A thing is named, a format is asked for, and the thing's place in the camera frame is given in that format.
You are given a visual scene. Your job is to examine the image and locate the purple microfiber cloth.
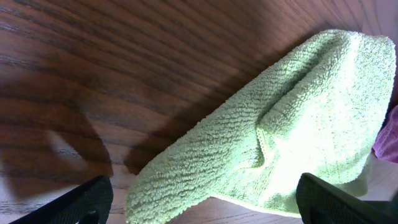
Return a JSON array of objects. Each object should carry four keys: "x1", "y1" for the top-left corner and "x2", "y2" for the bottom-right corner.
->
[{"x1": 373, "y1": 106, "x2": 397, "y2": 163}]

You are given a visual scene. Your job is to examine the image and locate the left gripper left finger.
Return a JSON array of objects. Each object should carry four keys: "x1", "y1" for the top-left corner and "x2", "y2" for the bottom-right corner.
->
[{"x1": 10, "y1": 175, "x2": 113, "y2": 224}]

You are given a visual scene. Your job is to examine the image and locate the green microfiber cloth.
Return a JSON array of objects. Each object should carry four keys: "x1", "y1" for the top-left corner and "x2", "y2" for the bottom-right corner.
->
[{"x1": 124, "y1": 30, "x2": 396, "y2": 223}]

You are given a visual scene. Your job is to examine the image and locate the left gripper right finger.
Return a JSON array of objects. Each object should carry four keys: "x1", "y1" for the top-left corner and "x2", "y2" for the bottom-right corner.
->
[{"x1": 295, "y1": 173, "x2": 397, "y2": 224}]

